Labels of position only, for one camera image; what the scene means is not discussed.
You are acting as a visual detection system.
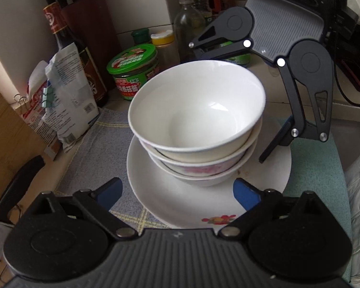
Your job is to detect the yellow-lid spice jar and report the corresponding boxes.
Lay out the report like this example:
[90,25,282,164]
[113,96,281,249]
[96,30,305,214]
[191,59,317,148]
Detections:
[150,30,180,69]

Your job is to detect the white floral plate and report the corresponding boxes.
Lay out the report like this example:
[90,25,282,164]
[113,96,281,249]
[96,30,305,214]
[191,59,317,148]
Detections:
[126,117,291,230]

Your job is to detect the green-lid sauce jar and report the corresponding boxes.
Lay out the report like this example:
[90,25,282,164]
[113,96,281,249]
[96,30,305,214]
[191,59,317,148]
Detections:
[106,43,160,101]

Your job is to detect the plain white bowl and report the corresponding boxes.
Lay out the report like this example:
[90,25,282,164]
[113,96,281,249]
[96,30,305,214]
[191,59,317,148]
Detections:
[128,60,266,162]
[148,144,258,187]

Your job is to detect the red white packet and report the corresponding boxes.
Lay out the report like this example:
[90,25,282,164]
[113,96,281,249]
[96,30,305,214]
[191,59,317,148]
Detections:
[19,91,63,159]

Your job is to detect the small green-lid jar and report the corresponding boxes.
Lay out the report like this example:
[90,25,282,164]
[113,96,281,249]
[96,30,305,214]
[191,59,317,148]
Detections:
[131,28,152,46]

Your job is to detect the green binder clips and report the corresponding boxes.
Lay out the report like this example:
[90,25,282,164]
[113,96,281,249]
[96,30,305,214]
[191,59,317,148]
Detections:
[42,87,55,108]

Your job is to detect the dark red knife block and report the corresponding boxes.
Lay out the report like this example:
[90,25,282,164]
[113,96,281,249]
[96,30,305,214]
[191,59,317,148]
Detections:
[61,0,120,92]

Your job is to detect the green-label glass jar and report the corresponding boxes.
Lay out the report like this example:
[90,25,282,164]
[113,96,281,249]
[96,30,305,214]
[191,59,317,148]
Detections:
[210,40,252,66]

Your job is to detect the black-handled kitchen knife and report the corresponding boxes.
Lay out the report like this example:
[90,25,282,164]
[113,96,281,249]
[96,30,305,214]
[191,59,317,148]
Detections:
[0,155,45,225]

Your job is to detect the white printed packet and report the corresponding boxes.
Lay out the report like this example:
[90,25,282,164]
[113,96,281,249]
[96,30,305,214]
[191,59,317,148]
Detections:
[45,42,100,153]

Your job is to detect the dark soy sauce bottle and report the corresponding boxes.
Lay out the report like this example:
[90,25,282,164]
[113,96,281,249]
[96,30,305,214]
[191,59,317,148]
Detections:
[43,1,108,108]

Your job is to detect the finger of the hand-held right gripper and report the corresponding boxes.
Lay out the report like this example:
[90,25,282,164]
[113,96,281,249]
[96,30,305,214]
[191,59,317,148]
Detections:
[258,57,333,164]
[188,21,254,62]

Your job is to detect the grey checked cloth mat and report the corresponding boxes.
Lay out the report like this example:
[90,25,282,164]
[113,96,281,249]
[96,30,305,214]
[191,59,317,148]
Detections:
[52,108,353,288]

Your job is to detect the red-cap glass bottle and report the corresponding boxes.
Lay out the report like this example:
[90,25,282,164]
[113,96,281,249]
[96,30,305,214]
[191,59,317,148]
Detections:
[173,0,207,63]

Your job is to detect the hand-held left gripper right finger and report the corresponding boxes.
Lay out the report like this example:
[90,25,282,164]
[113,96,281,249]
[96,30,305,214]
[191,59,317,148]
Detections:
[218,178,336,240]

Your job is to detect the white plastic bag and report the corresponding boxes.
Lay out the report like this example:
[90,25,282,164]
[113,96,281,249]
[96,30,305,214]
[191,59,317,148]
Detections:
[27,60,50,96]

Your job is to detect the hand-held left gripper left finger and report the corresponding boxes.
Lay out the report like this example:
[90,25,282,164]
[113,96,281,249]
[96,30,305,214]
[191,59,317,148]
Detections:
[28,177,139,240]

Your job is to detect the bamboo cutting board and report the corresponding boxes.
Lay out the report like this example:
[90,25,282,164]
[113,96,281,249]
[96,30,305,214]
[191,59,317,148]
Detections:
[0,76,50,216]

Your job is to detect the white pink floral bowl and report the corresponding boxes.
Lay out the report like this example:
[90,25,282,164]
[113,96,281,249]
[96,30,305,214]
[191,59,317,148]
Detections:
[138,120,263,178]

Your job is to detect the metal binder clip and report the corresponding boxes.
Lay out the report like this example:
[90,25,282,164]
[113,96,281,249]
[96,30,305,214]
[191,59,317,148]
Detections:
[10,94,29,106]

